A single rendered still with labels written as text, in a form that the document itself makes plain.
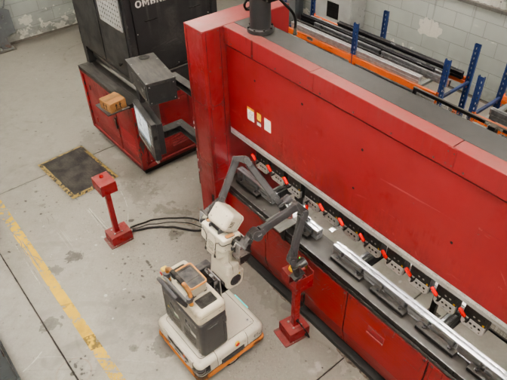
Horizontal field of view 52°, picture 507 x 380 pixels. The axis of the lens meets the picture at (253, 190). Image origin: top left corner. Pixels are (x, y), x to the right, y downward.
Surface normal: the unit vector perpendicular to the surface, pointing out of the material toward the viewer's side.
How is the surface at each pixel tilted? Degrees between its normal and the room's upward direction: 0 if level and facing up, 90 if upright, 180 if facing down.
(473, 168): 90
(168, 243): 0
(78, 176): 0
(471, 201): 90
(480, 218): 90
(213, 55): 90
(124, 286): 0
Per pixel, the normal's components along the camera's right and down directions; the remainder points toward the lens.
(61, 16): 0.64, 0.49
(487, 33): -0.77, 0.42
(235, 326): -0.02, -0.76
